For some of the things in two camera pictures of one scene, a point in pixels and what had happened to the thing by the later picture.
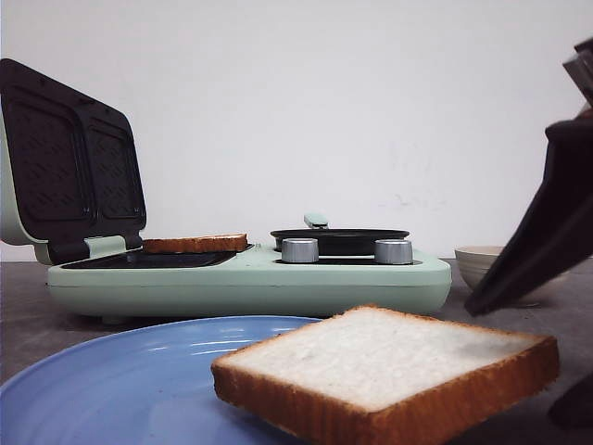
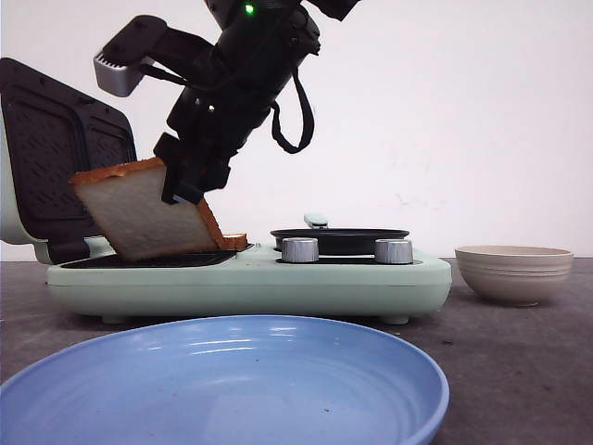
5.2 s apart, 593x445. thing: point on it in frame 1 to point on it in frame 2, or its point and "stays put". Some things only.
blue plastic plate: x=147 y=386 stays put
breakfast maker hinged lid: x=70 y=168 stays put
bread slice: x=368 y=375 to x=127 y=202
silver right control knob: x=393 y=251 stays put
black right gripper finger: x=556 y=235 to x=260 y=45
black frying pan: x=336 y=241 stays put
